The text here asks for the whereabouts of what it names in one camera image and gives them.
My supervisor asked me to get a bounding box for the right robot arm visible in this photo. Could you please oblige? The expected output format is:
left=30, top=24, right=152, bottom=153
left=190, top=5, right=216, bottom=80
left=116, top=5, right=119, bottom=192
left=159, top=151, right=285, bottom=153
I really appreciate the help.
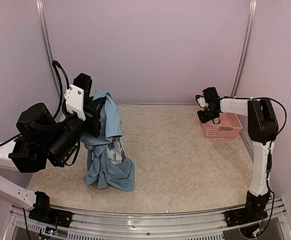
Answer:
left=195, top=95, right=281, bottom=222

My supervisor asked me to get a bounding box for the light blue printed t-shirt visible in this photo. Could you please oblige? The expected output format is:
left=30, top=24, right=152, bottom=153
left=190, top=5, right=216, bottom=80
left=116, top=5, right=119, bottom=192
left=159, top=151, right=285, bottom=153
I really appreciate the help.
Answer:
left=81, top=90, right=135, bottom=192

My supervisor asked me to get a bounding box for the right aluminium corner post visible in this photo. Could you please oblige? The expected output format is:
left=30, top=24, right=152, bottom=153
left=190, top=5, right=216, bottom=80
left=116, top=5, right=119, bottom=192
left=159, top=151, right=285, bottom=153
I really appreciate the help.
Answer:
left=230, top=0, right=258, bottom=97

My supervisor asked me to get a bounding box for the aluminium front rail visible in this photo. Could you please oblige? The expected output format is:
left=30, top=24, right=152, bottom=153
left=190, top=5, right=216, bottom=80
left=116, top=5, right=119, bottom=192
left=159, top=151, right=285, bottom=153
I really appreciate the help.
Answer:
left=2, top=199, right=291, bottom=240

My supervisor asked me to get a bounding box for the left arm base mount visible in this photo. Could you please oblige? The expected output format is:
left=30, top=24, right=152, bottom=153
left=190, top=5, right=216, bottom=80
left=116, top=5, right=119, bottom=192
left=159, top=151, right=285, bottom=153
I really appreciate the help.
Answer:
left=29, top=208, right=73, bottom=228

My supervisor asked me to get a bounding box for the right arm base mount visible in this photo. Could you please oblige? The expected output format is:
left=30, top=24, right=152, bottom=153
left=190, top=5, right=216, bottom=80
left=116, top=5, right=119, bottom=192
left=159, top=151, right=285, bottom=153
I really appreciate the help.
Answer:
left=224, top=208, right=268, bottom=228

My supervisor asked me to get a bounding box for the aluminium corner post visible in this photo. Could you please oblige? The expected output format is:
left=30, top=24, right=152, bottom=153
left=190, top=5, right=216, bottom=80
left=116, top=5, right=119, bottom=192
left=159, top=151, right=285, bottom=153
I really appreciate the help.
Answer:
left=35, top=0, right=61, bottom=105
left=230, top=0, right=258, bottom=97

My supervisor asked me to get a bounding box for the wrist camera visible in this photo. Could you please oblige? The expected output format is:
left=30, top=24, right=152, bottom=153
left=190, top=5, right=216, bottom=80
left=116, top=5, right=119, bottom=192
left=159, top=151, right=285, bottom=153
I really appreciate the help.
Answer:
left=62, top=73, right=93, bottom=121
left=195, top=87, right=220, bottom=109

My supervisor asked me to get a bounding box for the black left camera cable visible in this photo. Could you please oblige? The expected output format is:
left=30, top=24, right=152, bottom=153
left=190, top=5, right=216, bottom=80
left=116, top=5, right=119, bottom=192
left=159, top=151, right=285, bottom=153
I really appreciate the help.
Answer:
left=51, top=59, right=71, bottom=123

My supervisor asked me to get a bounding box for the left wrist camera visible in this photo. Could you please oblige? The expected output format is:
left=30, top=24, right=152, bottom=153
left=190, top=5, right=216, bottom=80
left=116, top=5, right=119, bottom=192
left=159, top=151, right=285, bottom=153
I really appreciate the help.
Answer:
left=62, top=73, right=93, bottom=121

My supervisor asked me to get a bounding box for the left aluminium corner post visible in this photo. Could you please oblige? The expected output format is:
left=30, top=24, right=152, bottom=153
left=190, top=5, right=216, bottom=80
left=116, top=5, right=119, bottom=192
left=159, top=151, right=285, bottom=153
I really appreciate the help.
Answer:
left=35, top=0, right=61, bottom=105

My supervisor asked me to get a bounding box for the pink plastic basket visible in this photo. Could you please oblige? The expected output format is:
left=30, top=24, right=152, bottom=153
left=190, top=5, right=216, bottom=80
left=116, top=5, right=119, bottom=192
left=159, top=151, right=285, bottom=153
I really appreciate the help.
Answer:
left=201, top=113, right=242, bottom=138

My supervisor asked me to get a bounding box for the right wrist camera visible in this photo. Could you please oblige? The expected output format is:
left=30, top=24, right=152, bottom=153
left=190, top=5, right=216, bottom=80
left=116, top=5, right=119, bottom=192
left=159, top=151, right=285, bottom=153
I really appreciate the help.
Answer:
left=195, top=87, right=220, bottom=109

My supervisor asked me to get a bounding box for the black right camera cable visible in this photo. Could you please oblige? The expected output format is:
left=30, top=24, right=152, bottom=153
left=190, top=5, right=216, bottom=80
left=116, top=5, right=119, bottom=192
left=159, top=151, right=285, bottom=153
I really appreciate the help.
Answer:
left=250, top=97, right=287, bottom=141

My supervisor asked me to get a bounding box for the black camera cable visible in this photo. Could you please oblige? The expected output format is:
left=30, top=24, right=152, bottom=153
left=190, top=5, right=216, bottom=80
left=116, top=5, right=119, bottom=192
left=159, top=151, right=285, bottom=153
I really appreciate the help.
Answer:
left=51, top=59, right=71, bottom=123
left=250, top=97, right=287, bottom=141

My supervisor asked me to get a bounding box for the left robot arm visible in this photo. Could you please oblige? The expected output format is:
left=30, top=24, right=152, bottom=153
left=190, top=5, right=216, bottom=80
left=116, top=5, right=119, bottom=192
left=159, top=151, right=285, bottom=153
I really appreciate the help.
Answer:
left=0, top=97, right=106, bottom=174

